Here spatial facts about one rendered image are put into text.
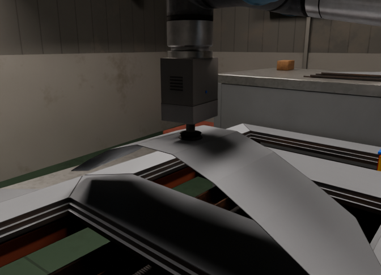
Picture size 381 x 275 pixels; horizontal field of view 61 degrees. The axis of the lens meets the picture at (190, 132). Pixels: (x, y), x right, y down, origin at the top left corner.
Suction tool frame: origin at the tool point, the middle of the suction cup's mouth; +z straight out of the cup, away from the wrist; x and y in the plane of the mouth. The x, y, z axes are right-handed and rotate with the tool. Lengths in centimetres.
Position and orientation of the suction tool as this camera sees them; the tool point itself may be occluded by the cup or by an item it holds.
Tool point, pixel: (190, 144)
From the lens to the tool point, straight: 58.2
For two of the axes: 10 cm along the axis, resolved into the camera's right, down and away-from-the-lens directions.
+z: 0.0, 9.7, 2.5
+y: -5.3, 2.1, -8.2
